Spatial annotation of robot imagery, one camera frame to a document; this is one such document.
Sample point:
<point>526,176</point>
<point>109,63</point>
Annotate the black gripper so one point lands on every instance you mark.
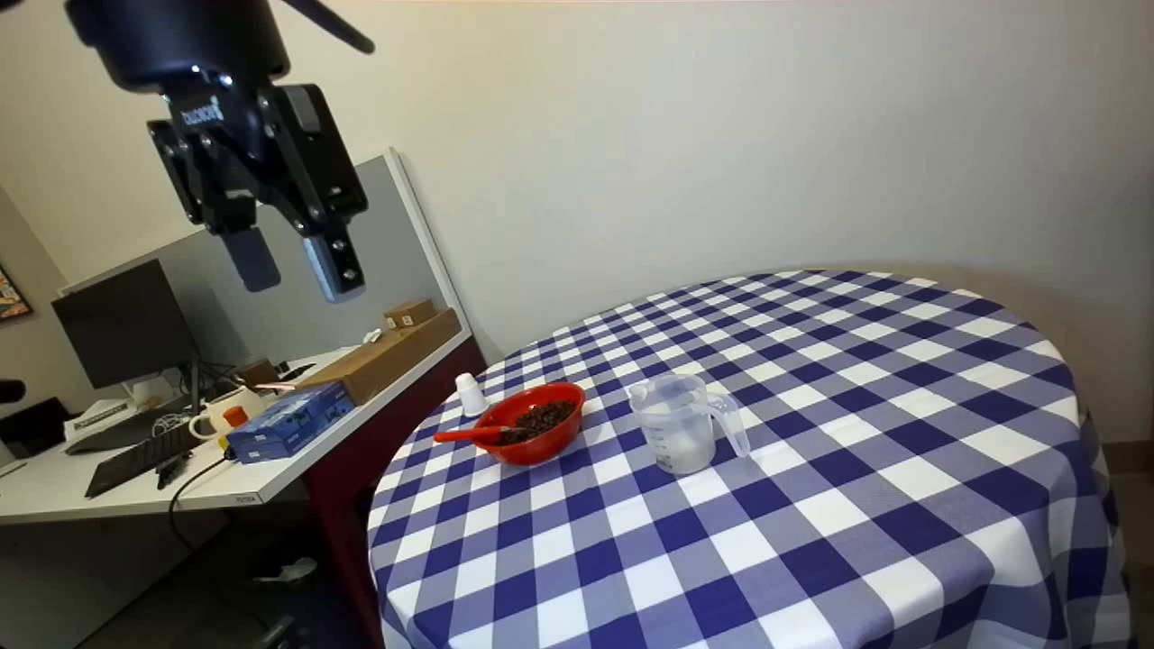
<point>232,146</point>

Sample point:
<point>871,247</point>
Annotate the red plastic spoon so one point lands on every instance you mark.
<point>463,429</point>

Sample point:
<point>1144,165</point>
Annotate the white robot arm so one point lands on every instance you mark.
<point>143,39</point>

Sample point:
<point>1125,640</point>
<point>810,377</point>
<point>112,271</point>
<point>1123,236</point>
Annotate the orange plastic bowl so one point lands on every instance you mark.
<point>546,443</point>

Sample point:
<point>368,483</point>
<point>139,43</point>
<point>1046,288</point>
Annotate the grey partition panel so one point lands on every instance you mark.
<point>294,319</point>

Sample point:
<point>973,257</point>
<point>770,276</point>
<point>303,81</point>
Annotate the long cardboard box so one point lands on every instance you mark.
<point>407,335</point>

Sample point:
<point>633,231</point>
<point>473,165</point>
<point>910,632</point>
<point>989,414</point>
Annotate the blue tissue box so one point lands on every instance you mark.
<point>288,424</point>

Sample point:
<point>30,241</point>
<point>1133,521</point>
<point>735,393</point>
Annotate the white mug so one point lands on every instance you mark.
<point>208,424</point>

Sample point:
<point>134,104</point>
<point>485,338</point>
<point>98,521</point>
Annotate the black computer monitor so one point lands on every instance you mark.
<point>132,328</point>

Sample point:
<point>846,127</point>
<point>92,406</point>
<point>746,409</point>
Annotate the small white bottle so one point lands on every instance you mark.
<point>469,393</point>

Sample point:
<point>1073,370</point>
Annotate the black keyboard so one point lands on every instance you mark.
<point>139,457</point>

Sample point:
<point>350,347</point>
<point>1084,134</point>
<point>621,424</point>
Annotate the transparent measuring cup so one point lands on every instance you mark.
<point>683,424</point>

